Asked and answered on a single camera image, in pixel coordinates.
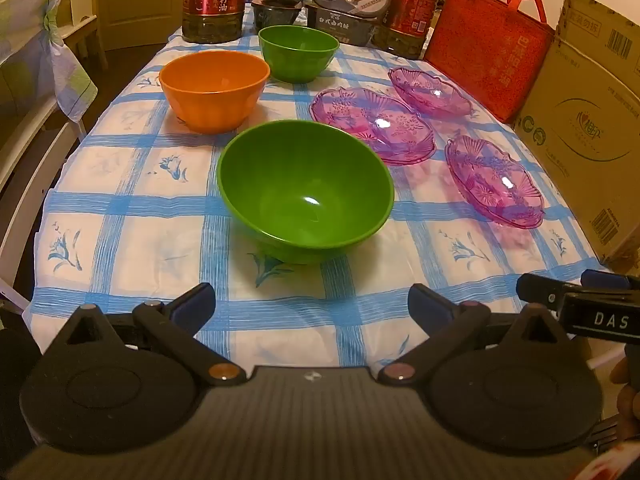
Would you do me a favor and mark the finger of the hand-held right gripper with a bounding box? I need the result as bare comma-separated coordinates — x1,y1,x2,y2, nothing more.
516,272,568,311
581,269,640,292

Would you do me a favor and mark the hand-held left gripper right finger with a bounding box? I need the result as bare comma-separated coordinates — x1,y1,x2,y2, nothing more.
377,284,571,386

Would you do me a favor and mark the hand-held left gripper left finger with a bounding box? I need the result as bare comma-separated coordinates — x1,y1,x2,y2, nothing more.
42,282,246,386

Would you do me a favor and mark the purple glass plate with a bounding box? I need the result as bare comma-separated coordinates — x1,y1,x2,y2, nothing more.
445,135,546,231
309,86,436,167
388,66,473,117

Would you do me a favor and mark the large green bowl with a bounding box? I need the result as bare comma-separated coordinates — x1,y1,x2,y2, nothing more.
216,120,396,265

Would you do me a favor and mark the orange bowl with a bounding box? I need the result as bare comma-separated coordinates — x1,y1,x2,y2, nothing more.
159,51,271,134

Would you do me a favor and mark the person's right hand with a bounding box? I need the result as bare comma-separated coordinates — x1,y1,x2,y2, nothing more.
610,355,640,443

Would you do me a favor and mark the blue checked floral tablecloth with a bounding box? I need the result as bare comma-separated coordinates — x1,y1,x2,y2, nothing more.
22,20,616,368

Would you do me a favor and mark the brown cardboard box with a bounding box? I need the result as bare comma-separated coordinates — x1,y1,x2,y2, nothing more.
512,0,640,267

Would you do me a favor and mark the red white patterned cloth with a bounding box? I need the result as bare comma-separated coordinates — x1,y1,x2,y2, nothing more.
590,455,640,480

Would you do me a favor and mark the white wooden chair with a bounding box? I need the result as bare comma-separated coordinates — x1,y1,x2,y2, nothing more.
0,0,101,313

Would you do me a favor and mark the red tote bag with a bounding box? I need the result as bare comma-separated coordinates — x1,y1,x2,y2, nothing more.
424,0,557,125

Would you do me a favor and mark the small green bowl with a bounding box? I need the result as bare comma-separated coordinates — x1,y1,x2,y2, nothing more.
258,25,340,84

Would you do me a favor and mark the pastel checked chair cloth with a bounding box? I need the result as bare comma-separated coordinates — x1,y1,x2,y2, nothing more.
0,0,99,124

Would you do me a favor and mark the white wooden stool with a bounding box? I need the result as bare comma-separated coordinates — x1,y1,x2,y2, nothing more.
59,10,109,72

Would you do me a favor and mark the red label oil bottle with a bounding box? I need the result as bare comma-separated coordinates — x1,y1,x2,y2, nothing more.
372,0,443,59
181,0,246,44

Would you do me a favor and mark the dark instant meal box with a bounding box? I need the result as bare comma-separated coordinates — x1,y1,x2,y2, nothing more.
304,4,382,47

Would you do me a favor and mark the black food tray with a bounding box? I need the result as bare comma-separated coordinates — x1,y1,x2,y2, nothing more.
250,0,307,32

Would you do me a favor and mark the cream wooden door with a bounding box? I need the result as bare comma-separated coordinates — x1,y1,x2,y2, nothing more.
97,0,191,52

